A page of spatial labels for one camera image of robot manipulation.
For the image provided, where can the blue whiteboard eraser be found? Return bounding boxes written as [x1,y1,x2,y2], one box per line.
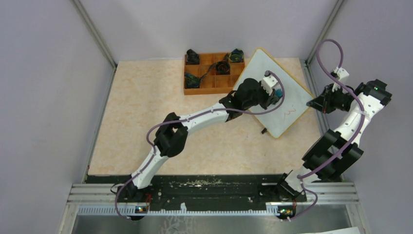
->
[275,89,283,98]

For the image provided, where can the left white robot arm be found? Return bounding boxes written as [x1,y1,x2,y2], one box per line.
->
[116,76,285,202]

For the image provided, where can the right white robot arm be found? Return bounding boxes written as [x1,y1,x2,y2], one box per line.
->
[274,79,392,201]

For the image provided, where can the dark rolled cloth centre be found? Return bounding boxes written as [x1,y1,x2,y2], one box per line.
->
[215,61,230,75]

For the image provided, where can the dark rolled cloth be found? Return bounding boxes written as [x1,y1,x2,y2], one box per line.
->
[215,61,230,75]
[184,72,202,89]
[228,49,244,63]
[186,49,200,65]

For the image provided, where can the dark rolled cloth top right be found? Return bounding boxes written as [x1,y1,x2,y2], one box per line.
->
[228,49,244,63]

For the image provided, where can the orange compartment tray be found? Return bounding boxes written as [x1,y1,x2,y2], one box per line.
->
[183,52,245,95]

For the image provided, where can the dark rolled cloth top left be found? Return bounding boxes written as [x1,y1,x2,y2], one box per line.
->
[186,49,200,65]

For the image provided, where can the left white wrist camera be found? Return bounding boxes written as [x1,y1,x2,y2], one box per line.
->
[261,75,281,96]

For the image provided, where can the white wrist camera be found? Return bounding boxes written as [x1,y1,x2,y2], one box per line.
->
[331,67,349,92]
[261,75,281,96]

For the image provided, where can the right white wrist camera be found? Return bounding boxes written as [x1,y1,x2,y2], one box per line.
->
[331,67,349,92]

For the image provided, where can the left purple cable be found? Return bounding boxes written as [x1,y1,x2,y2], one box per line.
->
[114,70,286,221]

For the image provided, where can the right aluminium corner post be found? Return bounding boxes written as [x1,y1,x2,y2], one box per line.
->
[305,0,347,66]

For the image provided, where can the aluminium corner post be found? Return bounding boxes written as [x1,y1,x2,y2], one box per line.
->
[70,0,117,69]
[305,0,347,66]

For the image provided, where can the aluminium front rail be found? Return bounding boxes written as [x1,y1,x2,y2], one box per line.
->
[59,182,370,234]

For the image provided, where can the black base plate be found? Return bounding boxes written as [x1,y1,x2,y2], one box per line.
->
[84,174,343,212]

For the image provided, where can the left aluminium corner post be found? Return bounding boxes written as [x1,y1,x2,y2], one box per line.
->
[70,0,117,69]

